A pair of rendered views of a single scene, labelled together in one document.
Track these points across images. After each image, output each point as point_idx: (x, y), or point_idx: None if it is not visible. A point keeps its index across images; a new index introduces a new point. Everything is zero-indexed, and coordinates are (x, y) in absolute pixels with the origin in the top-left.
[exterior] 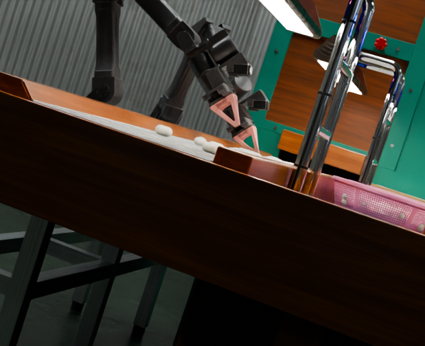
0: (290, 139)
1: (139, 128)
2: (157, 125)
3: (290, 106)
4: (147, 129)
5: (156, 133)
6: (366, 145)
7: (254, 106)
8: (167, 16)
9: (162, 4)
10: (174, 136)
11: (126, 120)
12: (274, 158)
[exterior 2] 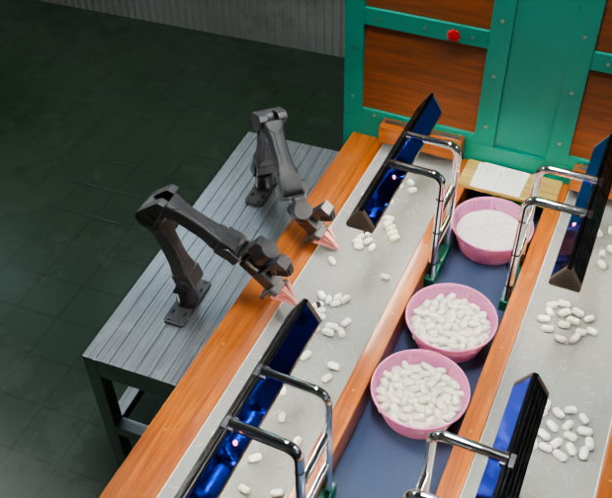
0: (388, 134)
1: (200, 436)
2: (212, 435)
3: (383, 94)
4: (209, 416)
5: (215, 429)
6: (462, 124)
7: (321, 219)
8: (207, 236)
9: (199, 226)
10: (238, 374)
11: (187, 442)
12: (355, 241)
